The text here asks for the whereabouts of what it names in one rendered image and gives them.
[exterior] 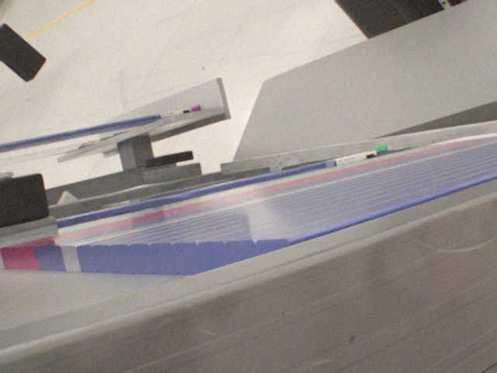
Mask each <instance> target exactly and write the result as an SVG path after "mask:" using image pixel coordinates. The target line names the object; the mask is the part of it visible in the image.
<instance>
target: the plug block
mask: <svg viewBox="0 0 497 373"><path fill-rule="evenodd" d="M0 61H1V62H2V63H4V64H5V65H6V66H7V67H9V68H10V69H11V70H12V71H13V72H14V73H15V74H17V75H18V76H19V77H20V78H21V79H22V80H24V81H25V82H29V81H31V80H34V79H35V78H36V76H37V74H38V73H39V71H40V70H41V68H42V67H43V66H44V64H45V63H46V61H47V59H46V58H45V57H44V56H43V55H42V54H41V53H40V52H38V50H37V49H36V48H33V47H32V46H31V45H30V44H28V42H27V41H26V40H24V39H23V38H22V37H21V36H20V35H18V33H17V32H15V31H14V30H13V29H12V28H11V27H9V26H8V24H7V23H3V24H1V25H0Z"/></svg>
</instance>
